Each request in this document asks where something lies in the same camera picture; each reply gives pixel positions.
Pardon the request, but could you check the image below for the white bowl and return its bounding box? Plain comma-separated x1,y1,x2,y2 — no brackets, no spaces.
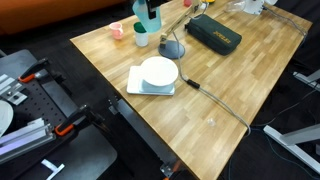
141,56,178,86

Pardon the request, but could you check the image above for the black orange clamp far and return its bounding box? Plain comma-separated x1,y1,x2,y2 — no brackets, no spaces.
18,58,64,83

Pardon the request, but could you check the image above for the black orange clamp near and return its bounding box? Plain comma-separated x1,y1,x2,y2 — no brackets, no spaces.
54,105,104,136

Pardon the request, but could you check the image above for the white cup with green rim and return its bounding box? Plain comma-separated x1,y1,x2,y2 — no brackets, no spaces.
133,22,148,47

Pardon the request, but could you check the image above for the wooden desk lamp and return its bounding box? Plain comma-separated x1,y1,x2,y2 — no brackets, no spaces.
158,0,202,59

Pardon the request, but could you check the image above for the pink cup lying down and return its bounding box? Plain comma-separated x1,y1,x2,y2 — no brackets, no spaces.
184,0,192,7

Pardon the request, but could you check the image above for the dark green zippered case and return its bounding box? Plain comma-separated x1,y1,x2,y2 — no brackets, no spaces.
186,14,242,55

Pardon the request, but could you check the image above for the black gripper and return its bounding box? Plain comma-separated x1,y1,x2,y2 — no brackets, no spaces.
145,0,171,20

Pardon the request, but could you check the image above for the aluminium extrusion rail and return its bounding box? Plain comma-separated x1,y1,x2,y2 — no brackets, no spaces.
0,118,55,164

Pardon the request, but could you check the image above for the translucent teal plastic cup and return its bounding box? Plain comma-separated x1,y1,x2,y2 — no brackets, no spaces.
132,0,162,33

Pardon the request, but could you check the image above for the pink plastic cup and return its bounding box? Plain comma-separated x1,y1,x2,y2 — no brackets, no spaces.
109,22,124,40

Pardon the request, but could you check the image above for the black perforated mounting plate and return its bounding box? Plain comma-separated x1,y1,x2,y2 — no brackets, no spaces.
0,80,78,180

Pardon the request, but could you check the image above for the white kitchen scale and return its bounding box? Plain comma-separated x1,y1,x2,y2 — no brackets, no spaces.
127,66,175,96

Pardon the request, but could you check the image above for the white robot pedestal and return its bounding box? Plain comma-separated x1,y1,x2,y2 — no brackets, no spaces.
0,100,14,137

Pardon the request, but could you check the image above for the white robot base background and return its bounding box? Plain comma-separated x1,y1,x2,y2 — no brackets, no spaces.
244,0,278,15

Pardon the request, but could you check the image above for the grey braided lamp cable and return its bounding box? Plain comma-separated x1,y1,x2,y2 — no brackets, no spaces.
173,31,253,138

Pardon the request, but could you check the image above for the black orange clamp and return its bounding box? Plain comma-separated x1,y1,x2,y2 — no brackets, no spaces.
54,105,104,136
18,58,64,83

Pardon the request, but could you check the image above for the clear plastic cup upturned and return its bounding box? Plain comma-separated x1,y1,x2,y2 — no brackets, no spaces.
225,0,246,12

